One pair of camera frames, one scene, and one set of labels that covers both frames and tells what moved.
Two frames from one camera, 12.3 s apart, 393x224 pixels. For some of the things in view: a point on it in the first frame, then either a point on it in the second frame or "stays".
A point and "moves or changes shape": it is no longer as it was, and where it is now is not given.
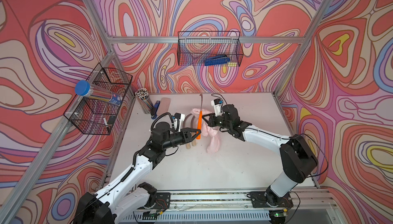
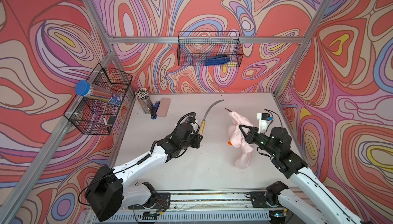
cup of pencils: [142, 95] stays
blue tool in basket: [217, 60] stays
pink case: [164, 106] stays
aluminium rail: [312, 206] stays
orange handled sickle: [198, 136] → [229, 142]
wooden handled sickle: [194, 141] moves or changes shape
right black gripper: [211, 121] → [250, 133]
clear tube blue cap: [84, 88] stays
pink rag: [213, 144] → [244, 159]
